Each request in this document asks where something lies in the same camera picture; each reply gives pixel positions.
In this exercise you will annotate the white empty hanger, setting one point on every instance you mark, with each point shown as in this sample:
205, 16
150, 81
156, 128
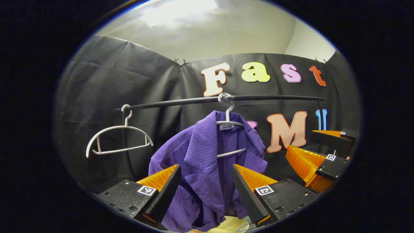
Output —
88, 149

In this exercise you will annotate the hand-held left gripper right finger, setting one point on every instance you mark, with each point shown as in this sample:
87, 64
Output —
249, 197

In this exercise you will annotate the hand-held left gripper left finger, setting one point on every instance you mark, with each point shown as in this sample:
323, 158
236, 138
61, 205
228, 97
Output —
161, 200

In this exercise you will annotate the black clothes rack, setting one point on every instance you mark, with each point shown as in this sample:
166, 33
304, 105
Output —
275, 96

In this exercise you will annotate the purple ribbed garment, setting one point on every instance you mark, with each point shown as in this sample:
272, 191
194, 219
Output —
200, 155

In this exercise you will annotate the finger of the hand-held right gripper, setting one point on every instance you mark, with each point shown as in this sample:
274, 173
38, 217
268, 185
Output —
333, 166
330, 140

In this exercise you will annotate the white hanger with taped hook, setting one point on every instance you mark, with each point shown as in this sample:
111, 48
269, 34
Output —
231, 152

